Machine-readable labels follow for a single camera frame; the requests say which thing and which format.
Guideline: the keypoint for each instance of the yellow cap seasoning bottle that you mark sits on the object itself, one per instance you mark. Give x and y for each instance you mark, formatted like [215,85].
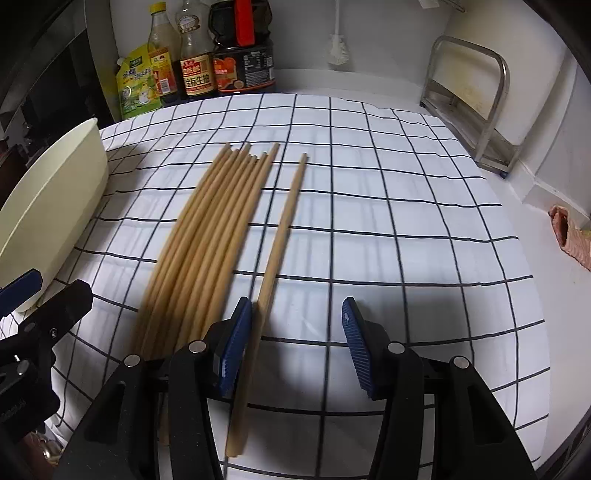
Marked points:
[164,74]

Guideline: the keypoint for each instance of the clear soy sauce bottle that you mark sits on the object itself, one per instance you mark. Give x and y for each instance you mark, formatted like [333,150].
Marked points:
[197,69]

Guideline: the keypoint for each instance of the white plastic basin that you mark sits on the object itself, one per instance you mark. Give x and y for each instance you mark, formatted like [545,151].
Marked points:
[55,184]

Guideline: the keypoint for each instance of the metal rack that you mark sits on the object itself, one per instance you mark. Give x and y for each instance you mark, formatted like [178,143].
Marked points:
[494,161]

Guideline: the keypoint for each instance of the pile of wooden chopsticks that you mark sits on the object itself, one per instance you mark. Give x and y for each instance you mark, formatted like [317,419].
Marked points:
[203,240]

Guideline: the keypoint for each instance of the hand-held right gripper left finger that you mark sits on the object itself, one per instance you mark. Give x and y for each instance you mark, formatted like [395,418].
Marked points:
[233,346]

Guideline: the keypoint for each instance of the wooden chopstick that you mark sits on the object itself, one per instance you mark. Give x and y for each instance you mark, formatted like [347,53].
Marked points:
[281,240]

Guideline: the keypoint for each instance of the white black checkered cloth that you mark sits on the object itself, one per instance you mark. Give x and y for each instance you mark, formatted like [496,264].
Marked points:
[392,207]

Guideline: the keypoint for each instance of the pink cloth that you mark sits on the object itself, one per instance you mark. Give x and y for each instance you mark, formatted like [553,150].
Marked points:
[575,244]

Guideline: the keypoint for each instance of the black kitchen appliance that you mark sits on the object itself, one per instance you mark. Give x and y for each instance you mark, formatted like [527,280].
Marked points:
[55,83]

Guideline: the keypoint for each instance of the yellow green seasoning pouch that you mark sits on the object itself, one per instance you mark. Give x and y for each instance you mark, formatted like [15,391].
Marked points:
[138,83]

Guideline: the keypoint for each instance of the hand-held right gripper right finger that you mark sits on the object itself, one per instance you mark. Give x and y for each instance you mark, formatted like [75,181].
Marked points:
[358,350]

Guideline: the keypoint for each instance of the large dark soy sauce bottle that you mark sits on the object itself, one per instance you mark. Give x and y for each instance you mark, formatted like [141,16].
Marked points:
[244,69]

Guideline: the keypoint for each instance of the white hanging brush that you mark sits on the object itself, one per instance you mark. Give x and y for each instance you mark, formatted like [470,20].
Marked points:
[338,50]

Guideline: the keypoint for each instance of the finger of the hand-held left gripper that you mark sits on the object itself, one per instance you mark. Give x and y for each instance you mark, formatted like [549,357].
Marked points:
[69,304]
[18,290]

